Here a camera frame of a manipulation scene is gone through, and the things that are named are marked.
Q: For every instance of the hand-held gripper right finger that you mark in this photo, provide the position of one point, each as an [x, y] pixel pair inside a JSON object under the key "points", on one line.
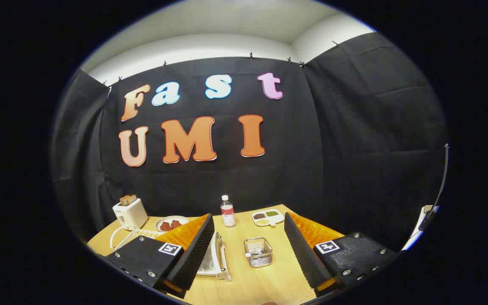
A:
{"points": [[303, 250]]}

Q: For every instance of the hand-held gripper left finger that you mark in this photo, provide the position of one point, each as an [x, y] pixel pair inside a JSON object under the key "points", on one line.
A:
{"points": [[195, 254]]}

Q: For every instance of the red meat piece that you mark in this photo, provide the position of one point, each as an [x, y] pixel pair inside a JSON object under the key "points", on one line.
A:
{"points": [[165, 226], [176, 224]]}

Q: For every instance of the white divided tray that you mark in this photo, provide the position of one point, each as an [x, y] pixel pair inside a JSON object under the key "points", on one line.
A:
{"points": [[280, 218]]}

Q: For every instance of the white bowl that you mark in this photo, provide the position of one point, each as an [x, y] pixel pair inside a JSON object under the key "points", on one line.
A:
{"points": [[165, 219]]}

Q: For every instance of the green beans pile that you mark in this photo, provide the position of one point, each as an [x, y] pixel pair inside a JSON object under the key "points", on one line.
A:
{"points": [[272, 213]]}

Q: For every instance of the yellow beans pile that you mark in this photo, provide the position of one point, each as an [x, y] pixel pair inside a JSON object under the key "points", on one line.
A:
{"points": [[262, 221]]}

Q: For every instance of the clear plastic water bottle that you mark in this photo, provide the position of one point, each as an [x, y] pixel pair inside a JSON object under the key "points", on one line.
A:
{"points": [[227, 214]]}

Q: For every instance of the white toaster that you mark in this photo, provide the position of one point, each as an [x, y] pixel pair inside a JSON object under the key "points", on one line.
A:
{"points": [[131, 216]]}

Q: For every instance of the toasted bread slice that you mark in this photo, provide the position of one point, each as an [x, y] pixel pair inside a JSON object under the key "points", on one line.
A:
{"points": [[132, 198], [123, 200]]}

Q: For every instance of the black backdrop cloth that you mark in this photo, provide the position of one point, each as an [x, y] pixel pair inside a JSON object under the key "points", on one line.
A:
{"points": [[311, 148]]}

